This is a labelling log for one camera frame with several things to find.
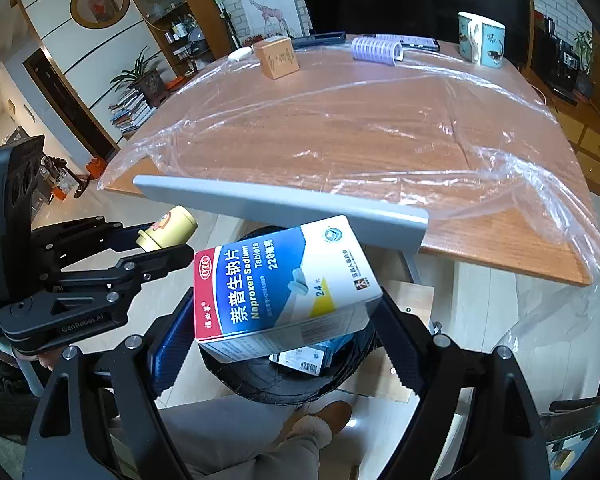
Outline round wall plaque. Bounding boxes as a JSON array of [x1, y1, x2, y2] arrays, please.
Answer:
[[70, 0, 131, 31]]

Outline smartphone with lit screen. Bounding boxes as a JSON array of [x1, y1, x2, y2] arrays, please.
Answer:
[[400, 36, 441, 52]]

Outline giraffe picture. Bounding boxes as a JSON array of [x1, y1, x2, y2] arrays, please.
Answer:
[[240, 0, 303, 43]]

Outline potted plant in dark pot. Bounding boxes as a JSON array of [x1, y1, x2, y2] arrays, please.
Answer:
[[111, 47, 168, 106]]

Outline blue white medicine box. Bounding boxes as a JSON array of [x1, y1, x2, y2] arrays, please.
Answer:
[[193, 215, 383, 365]]

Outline small brown cardboard box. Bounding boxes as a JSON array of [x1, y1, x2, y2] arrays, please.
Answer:
[[252, 37, 300, 80]]

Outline clear plastic bag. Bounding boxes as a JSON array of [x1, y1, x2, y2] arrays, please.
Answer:
[[495, 260, 600, 361]]

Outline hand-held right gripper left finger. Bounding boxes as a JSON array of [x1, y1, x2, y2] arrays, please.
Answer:
[[22, 287, 198, 480]]

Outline small yellow bottle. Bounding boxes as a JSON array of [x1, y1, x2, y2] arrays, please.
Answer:
[[135, 205, 197, 250]]

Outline black coffee machine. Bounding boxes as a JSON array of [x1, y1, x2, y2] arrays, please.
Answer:
[[547, 35, 581, 98]]

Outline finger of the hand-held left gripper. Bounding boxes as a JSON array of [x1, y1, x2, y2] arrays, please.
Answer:
[[30, 215, 156, 264], [45, 242, 196, 294]]

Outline wooden glass display cabinet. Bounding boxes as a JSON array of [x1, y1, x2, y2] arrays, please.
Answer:
[[112, 0, 231, 78]]

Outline small leafy potted plant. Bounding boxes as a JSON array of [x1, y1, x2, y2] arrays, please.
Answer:
[[572, 30, 598, 98]]

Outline black trash bin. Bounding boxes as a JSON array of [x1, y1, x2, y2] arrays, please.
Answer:
[[200, 225, 381, 406]]

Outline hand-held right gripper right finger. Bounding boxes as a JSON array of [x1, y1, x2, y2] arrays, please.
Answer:
[[372, 287, 553, 480]]

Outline patterned teal mug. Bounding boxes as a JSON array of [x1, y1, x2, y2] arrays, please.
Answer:
[[456, 11, 506, 68]]

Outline grey chair backrest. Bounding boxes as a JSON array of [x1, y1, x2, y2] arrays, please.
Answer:
[[132, 175, 430, 256]]

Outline wooden television cabinet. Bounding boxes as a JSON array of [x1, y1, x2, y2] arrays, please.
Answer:
[[522, 65, 600, 191]]

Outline stack of books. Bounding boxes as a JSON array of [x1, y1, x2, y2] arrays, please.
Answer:
[[109, 89, 156, 133]]

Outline person's leg in grey trousers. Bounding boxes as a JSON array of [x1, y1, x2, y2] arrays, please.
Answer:
[[157, 400, 321, 480]]

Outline brown fluffy slipper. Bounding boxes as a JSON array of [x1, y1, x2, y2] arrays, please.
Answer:
[[292, 400, 353, 448]]

